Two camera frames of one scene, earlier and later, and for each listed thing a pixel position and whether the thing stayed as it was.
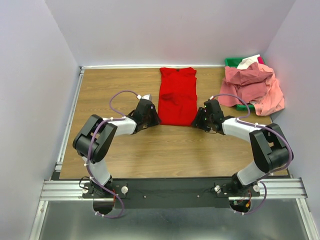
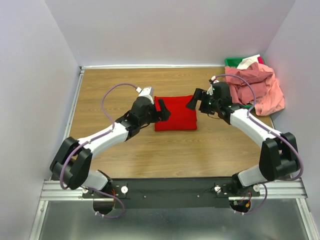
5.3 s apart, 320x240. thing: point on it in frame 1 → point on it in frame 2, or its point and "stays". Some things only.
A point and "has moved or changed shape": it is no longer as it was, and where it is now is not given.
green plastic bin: [234, 62] stays
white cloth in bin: [245, 62] stays
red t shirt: [178, 103] has moved or changed shape
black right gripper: [197, 120] → [198, 94]
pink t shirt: [255, 84] stays
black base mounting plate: [171, 193] stays
